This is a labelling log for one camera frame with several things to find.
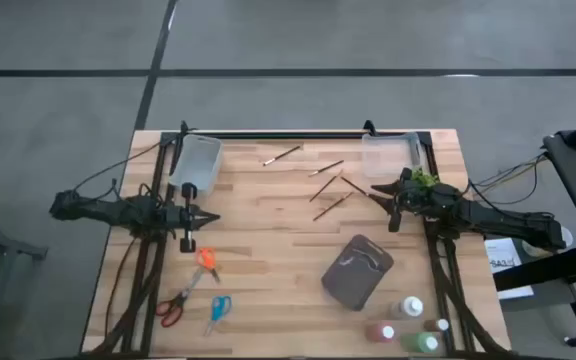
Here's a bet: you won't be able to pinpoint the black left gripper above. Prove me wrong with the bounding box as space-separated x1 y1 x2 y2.
165 182 222 254

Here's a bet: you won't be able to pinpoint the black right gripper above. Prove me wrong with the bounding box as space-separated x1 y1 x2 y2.
367 167 442 234

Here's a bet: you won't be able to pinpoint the thin dark paintbrush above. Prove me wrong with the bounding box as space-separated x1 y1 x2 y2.
340 175 370 197

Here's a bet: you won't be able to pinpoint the orange handled scissors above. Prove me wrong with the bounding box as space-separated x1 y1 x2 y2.
196 247 222 285

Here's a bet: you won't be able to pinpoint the pens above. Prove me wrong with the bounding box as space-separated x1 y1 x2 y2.
312 191 355 223

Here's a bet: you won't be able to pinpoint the brown paintbrush orange tip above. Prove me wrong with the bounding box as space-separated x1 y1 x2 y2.
308 169 345 204

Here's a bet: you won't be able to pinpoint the dark paintbrush silver ferrule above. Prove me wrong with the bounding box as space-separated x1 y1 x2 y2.
308 159 346 178

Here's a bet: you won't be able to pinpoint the dark paintbrush white bristles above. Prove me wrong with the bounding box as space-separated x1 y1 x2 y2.
262 144 303 168

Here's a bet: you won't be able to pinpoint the red paint bottle white cap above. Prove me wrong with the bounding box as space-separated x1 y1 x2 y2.
365 322 396 344

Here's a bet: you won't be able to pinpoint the green paint bottle white cap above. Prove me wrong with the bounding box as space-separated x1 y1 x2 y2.
400 331 440 355

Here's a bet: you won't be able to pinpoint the small green potted plant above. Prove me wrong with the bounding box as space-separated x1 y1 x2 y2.
411 167 440 189

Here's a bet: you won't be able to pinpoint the clear plastic bin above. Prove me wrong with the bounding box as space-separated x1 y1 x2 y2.
361 131 423 179

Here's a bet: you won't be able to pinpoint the white plastic bin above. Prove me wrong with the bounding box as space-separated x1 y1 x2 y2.
168 133 225 197

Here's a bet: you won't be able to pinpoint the grey translucent plastic bin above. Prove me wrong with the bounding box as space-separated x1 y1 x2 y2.
320 233 396 312

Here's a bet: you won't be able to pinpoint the white paper sheet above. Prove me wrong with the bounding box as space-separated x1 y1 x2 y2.
485 237 536 300

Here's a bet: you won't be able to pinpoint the clear plastic jar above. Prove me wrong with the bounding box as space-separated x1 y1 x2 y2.
521 225 575 259

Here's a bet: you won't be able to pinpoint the grey metal stand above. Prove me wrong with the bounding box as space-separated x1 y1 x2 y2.
0 213 49 351

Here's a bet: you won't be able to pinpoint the red black handled scissors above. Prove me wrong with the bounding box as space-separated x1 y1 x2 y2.
155 267 205 329

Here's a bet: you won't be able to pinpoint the blue handled scissors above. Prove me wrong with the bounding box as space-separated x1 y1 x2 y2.
203 294 233 337

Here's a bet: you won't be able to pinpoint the brown cable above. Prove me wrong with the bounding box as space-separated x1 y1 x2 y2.
103 235 138 337

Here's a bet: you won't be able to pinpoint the black metal table frame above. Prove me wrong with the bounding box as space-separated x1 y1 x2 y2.
85 119 514 359

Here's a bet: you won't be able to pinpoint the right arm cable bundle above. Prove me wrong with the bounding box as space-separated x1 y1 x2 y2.
467 151 552 207

